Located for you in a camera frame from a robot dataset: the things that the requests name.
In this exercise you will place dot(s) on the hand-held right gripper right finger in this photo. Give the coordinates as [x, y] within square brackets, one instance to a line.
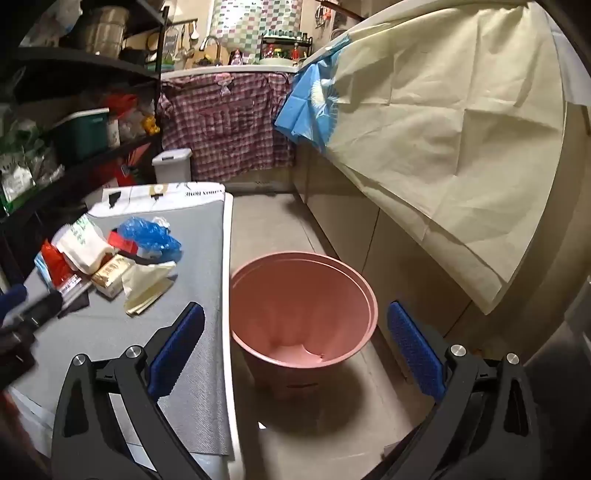
[411, 341]

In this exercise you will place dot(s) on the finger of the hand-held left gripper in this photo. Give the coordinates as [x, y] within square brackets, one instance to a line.
[44, 307]
[11, 300]

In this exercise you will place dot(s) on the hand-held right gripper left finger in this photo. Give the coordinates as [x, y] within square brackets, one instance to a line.
[178, 341]

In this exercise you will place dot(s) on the black foil wrapper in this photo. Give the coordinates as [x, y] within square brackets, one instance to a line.
[76, 303]

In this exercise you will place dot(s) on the clear plastic packet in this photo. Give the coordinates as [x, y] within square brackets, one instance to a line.
[41, 267]

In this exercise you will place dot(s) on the red packet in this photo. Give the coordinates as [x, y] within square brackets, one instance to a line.
[53, 263]

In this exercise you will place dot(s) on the cream wrapper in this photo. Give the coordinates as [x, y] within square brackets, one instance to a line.
[145, 286]

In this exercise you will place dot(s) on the white paper bag green print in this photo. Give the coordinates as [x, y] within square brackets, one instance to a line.
[85, 249]

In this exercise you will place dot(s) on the beige tissue packet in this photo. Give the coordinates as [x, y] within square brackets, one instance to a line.
[111, 277]

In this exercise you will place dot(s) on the small red carton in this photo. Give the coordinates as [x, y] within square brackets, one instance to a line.
[122, 242]

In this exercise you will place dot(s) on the blue plastic bag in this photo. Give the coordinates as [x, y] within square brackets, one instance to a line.
[147, 235]

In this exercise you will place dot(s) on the pink plastic bin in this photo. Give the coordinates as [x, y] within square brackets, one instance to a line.
[300, 295]

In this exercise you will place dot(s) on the grey table mat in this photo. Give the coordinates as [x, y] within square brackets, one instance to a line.
[138, 332]

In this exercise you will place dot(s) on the beige cabinet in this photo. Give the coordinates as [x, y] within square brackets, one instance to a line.
[351, 240]

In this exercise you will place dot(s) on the white printed table cover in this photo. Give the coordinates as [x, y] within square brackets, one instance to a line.
[194, 191]

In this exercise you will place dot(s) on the red paper bag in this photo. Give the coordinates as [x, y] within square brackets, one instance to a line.
[136, 161]

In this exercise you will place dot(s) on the white lidded bin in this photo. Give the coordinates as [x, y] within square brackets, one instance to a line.
[173, 168]

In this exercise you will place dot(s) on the green storage box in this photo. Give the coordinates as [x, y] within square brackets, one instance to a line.
[83, 136]

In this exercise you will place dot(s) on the yellow toy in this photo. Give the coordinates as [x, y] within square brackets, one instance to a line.
[150, 124]

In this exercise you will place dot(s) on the plaid shirt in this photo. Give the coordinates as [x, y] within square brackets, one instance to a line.
[221, 129]

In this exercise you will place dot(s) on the beige cloth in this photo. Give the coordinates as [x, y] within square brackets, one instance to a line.
[438, 115]

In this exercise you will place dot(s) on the black shelf rack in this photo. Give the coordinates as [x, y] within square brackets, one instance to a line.
[69, 62]

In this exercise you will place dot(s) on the blue patterned cloth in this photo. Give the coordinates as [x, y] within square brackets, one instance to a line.
[309, 106]

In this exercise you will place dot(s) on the white kitchen counter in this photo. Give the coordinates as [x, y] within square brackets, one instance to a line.
[231, 69]

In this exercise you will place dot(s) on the metal pot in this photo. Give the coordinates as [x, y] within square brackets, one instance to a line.
[104, 30]

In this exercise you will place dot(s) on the black spice rack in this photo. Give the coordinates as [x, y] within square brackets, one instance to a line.
[286, 48]

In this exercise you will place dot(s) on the checkered pastel cloth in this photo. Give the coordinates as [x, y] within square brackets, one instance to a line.
[258, 23]

